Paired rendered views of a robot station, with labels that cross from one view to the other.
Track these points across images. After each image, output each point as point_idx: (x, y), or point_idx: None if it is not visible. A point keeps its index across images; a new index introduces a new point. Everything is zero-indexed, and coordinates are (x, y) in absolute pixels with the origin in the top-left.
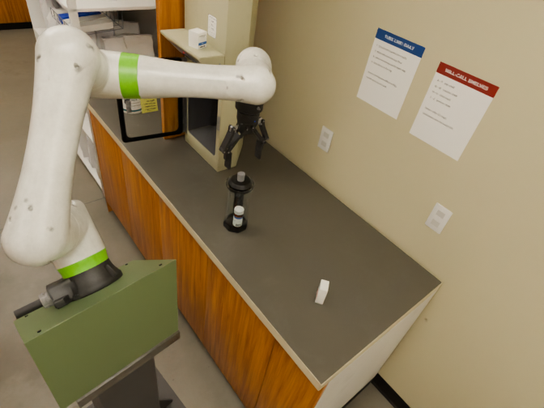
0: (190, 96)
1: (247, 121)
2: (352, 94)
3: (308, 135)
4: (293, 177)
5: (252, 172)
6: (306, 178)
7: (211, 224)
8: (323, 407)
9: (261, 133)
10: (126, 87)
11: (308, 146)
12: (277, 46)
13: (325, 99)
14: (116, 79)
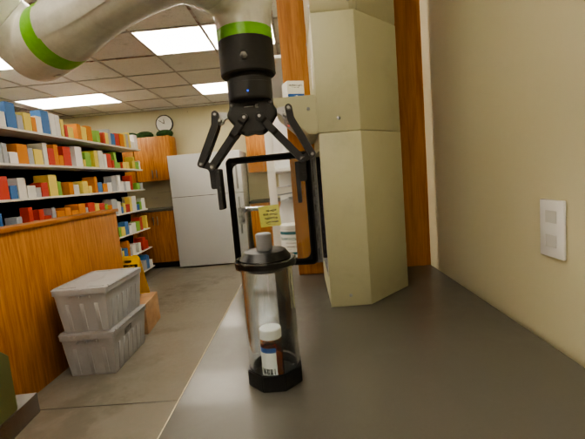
0: (88, 18)
1: (233, 91)
2: (581, 82)
3: (521, 240)
4: (486, 331)
5: (397, 314)
6: (523, 336)
7: (235, 367)
8: None
9: (458, 276)
10: (24, 28)
11: (527, 266)
12: (456, 118)
13: (532, 141)
14: (17, 22)
